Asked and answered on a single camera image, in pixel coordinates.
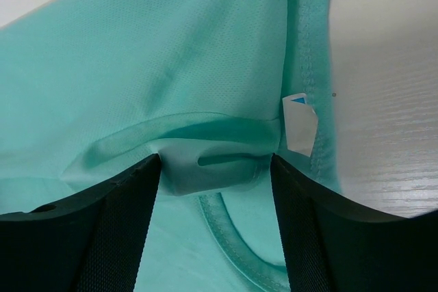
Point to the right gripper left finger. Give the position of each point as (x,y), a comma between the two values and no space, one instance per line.
(90,241)

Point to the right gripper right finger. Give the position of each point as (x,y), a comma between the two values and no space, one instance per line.
(332,243)

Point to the teal t shirt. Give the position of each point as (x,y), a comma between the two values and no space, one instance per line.
(214,87)

